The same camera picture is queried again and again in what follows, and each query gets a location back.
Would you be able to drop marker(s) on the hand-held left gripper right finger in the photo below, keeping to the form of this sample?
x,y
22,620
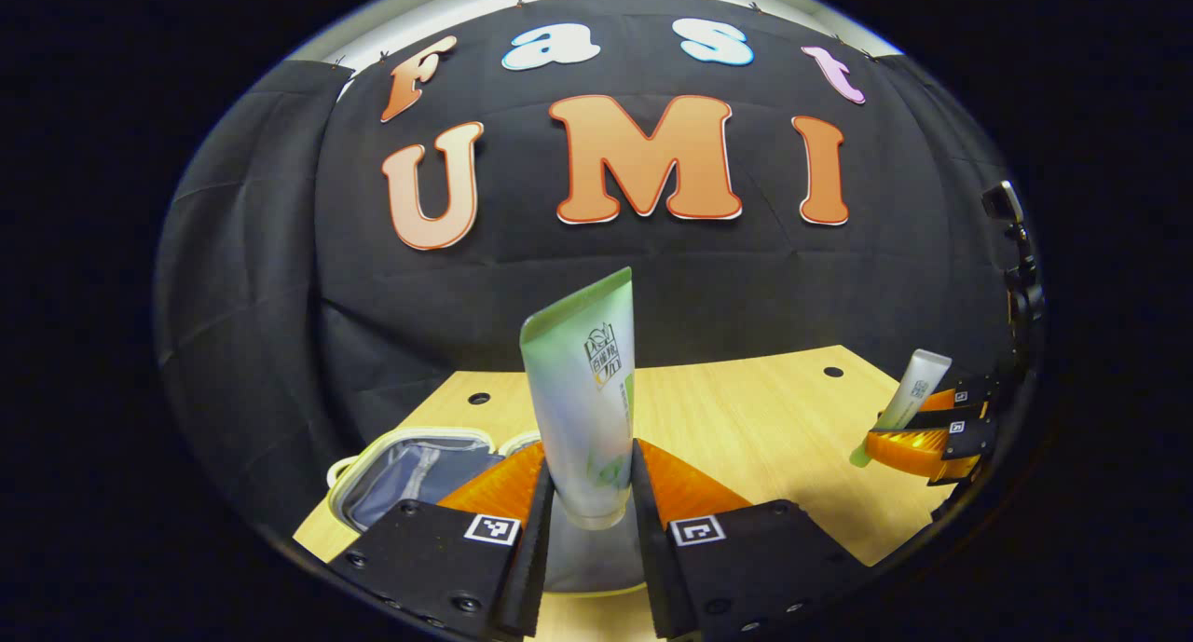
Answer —
x,y
657,577

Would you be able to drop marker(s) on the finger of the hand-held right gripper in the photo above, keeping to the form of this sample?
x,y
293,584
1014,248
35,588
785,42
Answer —
x,y
969,395
965,437

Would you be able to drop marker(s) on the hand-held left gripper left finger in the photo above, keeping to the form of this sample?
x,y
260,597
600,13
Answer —
x,y
533,567

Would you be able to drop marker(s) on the small white green-capped tube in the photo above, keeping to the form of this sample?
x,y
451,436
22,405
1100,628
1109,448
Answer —
x,y
918,381

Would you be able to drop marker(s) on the cream yellow small suitcase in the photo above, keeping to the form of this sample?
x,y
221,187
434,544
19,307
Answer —
x,y
419,474

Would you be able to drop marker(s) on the large green white cream tube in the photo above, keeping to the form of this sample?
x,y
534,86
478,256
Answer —
x,y
582,418

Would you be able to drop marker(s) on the black backdrop cloth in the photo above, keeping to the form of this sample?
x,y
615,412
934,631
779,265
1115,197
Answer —
x,y
419,297

